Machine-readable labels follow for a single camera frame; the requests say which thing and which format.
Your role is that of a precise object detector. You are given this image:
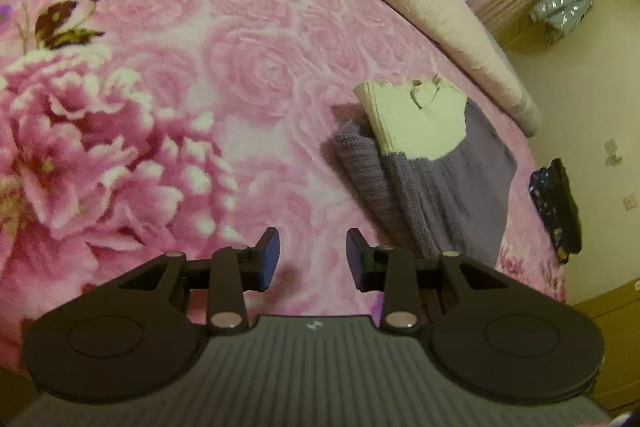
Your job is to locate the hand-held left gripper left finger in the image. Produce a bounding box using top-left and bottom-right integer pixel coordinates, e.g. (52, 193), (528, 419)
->
(117, 228), (281, 335)

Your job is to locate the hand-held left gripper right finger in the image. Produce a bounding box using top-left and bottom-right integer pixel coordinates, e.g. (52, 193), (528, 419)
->
(346, 228), (506, 335)

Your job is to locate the grey sweater with yellow cuffs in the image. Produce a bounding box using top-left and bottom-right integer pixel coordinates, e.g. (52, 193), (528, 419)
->
(332, 74), (518, 263)

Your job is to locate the dark navy floral cloth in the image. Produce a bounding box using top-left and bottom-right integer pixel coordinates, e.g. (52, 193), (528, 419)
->
(530, 158), (583, 264)

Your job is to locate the pink rose print blanket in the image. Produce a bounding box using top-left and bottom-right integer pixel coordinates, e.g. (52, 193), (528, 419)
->
(0, 0), (568, 378)

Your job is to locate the yellow wooden cabinet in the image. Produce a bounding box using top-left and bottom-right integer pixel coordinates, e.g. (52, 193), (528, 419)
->
(570, 279), (640, 413)

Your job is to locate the silver plastic bag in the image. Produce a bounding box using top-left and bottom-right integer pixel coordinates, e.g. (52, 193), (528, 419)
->
(530, 0), (597, 44)

